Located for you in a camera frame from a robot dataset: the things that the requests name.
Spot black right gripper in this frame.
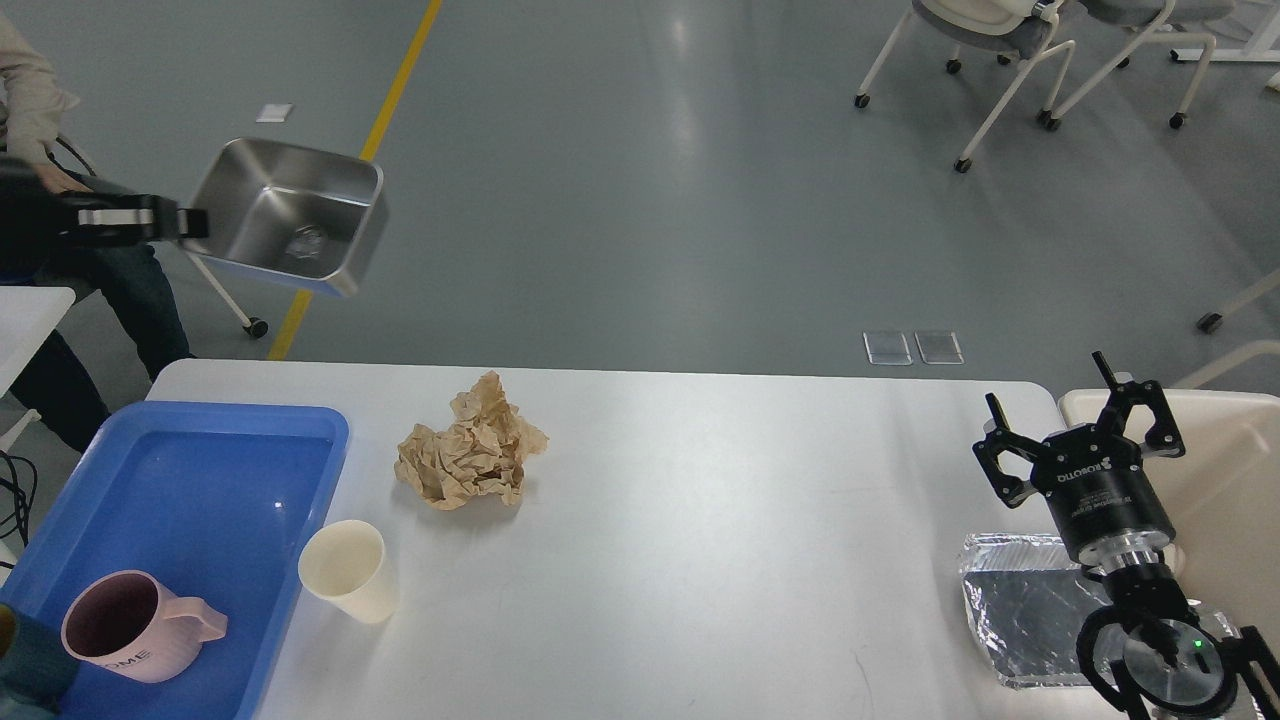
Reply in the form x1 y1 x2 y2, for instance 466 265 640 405
972 351 1187 562

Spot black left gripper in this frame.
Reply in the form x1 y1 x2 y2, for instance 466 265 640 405
1 160 210 286

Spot aluminium foil tray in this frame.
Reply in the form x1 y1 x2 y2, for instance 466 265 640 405
959 533 1242 706

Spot stainless steel rectangular tray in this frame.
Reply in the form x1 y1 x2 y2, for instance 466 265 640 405
180 137 389 297

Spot pink mug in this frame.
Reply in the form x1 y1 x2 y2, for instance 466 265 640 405
59 569 229 684

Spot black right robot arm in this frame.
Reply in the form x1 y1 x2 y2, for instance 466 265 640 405
973 352 1277 719

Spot person's hand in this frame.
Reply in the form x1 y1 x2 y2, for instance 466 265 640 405
31 163 92 195

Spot person in beige sweater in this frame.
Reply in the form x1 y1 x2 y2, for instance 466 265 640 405
1 18 192 454

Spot white side table left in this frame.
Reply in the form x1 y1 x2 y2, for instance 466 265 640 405
1 284 76 397

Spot beige plastic bin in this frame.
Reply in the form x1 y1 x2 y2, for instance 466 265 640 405
1059 388 1280 720

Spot white chair leg right edge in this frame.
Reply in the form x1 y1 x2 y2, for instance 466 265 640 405
1194 268 1280 334

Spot floor outlet plate right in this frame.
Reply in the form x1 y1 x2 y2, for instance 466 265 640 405
914 331 965 365

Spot floor outlet plate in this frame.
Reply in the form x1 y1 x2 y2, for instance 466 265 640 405
914 331 965 365
863 331 913 366

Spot grey office chair left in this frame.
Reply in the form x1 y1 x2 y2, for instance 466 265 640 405
50 135 269 340

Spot floor outlet plate left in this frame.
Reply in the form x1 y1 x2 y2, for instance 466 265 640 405
863 331 913 366

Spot cream paper cup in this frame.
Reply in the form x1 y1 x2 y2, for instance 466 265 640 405
297 519 401 624

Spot white chair top right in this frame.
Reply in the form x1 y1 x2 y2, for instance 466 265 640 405
852 1 1076 174

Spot white chair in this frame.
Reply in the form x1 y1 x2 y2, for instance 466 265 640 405
852 1 1076 174
1036 1 1236 132

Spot crumpled brown paper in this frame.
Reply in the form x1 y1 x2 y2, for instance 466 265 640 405
393 372 549 511

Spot black cables at left edge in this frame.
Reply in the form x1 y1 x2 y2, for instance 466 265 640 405
0 455 38 571

